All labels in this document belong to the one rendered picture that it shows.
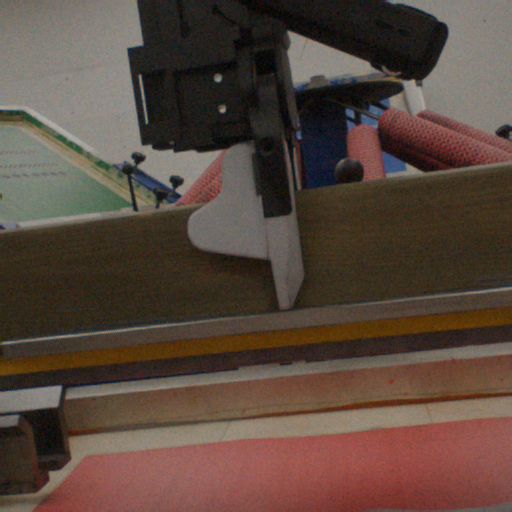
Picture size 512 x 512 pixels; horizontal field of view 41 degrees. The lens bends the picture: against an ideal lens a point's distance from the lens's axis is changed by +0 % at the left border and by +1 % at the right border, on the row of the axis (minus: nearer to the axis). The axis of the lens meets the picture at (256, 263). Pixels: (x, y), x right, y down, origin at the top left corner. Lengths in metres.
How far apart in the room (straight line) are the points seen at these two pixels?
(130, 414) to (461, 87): 4.16
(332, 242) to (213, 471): 0.20
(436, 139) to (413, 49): 0.70
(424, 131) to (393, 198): 0.71
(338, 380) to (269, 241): 0.25
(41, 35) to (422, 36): 4.79
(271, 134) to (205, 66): 0.05
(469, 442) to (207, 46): 0.31
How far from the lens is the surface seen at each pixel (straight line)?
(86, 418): 0.64
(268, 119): 0.35
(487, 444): 0.50
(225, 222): 0.37
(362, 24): 0.38
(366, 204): 0.38
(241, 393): 0.59
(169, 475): 0.51
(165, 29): 0.40
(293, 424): 0.57
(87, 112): 4.91
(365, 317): 0.37
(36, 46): 5.12
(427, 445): 0.50
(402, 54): 0.38
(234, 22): 0.39
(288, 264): 0.36
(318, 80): 1.26
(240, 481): 0.48
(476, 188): 0.38
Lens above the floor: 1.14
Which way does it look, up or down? 5 degrees down
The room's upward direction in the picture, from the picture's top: 8 degrees counter-clockwise
